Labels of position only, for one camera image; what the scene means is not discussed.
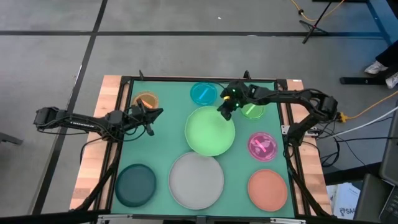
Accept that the large grey plate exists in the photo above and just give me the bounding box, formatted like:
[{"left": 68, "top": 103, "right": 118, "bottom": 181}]
[{"left": 168, "top": 151, "right": 225, "bottom": 211}]

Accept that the small clear blue plate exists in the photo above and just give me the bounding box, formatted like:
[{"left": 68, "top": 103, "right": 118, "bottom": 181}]
[{"left": 190, "top": 82, "right": 218, "bottom": 106}]

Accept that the green table mat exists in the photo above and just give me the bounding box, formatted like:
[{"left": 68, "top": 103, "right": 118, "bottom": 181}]
[{"left": 111, "top": 80, "right": 296, "bottom": 219}]

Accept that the thin yellow cable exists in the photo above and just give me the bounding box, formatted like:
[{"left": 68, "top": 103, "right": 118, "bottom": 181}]
[{"left": 290, "top": 0, "right": 345, "bottom": 23}]

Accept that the person's leg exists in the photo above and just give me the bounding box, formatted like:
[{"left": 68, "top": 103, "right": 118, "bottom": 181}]
[{"left": 374, "top": 39, "right": 398, "bottom": 68}]

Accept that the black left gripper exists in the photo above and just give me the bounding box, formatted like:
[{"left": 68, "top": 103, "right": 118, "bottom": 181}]
[{"left": 130, "top": 98, "right": 164, "bottom": 137}]

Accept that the black desk foot bar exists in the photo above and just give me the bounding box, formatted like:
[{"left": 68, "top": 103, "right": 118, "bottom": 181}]
[{"left": 339, "top": 76, "right": 390, "bottom": 86}]

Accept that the large light green plate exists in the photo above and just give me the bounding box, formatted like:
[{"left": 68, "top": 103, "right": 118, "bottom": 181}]
[{"left": 184, "top": 105, "right": 236, "bottom": 157}]

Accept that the white printed paper bag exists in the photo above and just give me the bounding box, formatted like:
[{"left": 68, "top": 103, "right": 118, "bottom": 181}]
[{"left": 326, "top": 182, "right": 361, "bottom": 220}]

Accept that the person's white shoe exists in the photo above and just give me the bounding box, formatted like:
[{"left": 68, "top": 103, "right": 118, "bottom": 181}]
[
  {"left": 364, "top": 60, "right": 389, "bottom": 75},
  {"left": 385, "top": 72, "right": 398, "bottom": 90}
]

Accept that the yellow extension cord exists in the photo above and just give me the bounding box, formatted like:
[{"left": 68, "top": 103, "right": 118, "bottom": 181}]
[{"left": 338, "top": 90, "right": 398, "bottom": 123}]

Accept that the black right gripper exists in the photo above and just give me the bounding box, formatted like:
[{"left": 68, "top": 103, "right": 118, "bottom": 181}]
[{"left": 216, "top": 90, "right": 251, "bottom": 121}]

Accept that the small clear pink plate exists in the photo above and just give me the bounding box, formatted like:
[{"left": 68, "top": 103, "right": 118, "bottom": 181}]
[{"left": 247, "top": 131, "right": 279, "bottom": 162}]

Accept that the small clear green plate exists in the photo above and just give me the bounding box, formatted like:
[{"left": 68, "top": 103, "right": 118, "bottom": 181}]
[{"left": 239, "top": 103, "right": 267, "bottom": 121}]

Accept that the terracotta orange plate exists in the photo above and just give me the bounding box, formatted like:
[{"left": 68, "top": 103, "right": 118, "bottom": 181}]
[{"left": 247, "top": 169, "right": 289, "bottom": 213}]

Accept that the black floor cable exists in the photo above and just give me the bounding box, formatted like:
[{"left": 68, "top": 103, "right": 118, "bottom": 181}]
[{"left": 319, "top": 136, "right": 398, "bottom": 167}]

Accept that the dark green plate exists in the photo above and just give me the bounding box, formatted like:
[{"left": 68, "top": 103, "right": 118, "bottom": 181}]
[{"left": 114, "top": 164, "right": 157, "bottom": 208}]

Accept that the black tripod stand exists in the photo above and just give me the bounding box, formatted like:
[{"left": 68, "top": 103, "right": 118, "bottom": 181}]
[{"left": 298, "top": 0, "right": 333, "bottom": 45}]

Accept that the small clear orange plate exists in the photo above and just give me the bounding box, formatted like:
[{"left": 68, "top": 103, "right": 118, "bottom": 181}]
[{"left": 131, "top": 90, "right": 160, "bottom": 110}]

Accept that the black aluminium table frame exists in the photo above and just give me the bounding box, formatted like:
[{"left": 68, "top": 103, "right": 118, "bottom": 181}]
[{"left": 70, "top": 70, "right": 333, "bottom": 218}]

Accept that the blue desk frame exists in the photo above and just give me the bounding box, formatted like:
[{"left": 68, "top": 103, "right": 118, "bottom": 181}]
[{"left": 312, "top": 0, "right": 398, "bottom": 46}]

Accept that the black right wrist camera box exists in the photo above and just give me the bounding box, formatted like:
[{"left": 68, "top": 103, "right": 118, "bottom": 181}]
[{"left": 228, "top": 80, "right": 249, "bottom": 96}]

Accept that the white cable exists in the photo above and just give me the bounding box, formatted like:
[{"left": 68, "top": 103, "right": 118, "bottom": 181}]
[{"left": 317, "top": 105, "right": 398, "bottom": 140}]

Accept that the grey stand foot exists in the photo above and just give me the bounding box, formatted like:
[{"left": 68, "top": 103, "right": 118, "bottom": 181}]
[{"left": 0, "top": 131, "right": 24, "bottom": 146}]

